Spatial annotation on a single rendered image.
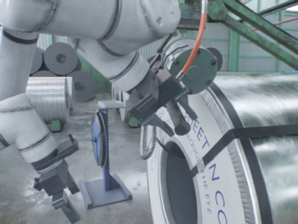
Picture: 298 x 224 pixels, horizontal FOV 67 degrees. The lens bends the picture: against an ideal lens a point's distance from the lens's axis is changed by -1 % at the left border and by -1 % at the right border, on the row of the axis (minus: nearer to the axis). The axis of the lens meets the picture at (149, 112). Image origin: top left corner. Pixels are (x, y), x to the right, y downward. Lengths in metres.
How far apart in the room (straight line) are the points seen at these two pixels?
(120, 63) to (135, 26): 0.13
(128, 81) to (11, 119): 0.29
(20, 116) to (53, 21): 0.36
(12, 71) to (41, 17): 0.71
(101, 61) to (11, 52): 0.53
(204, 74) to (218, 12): 1.16
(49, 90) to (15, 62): 4.89
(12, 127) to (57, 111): 5.21
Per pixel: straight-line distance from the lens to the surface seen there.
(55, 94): 5.78
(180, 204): 1.46
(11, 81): 1.01
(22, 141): 0.62
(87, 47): 0.44
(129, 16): 0.33
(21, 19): 0.28
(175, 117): 0.58
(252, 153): 0.69
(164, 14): 0.34
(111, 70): 0.45
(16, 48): 0.91
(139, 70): 0.46
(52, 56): 12.12
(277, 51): 2.00
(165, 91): 0.51
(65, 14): 0.28
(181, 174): 1.47
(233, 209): 0.75
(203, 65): 0.67
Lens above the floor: 1.33
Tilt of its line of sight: 9 degrees down
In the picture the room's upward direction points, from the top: straight up
